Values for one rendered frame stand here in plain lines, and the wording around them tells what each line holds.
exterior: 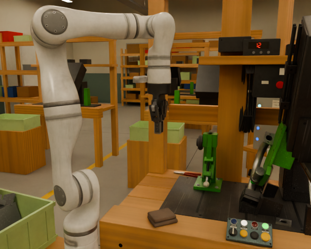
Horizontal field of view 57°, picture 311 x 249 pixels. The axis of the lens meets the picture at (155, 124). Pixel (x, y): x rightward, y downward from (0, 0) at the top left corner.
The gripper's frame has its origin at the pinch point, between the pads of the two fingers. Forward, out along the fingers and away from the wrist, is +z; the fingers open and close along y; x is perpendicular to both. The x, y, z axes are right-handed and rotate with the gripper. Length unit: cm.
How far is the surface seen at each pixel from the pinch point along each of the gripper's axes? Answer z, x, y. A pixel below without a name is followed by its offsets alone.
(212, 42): -85, 65, 728
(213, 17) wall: -199, 98, 1030
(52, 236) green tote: 48, 45, 1
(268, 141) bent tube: 11, -36, 36
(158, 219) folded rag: 37.0, 2.5, 7.7
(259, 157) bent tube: 20, -34, 43
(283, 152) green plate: 13, -41, 29
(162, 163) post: 36, 17, 65
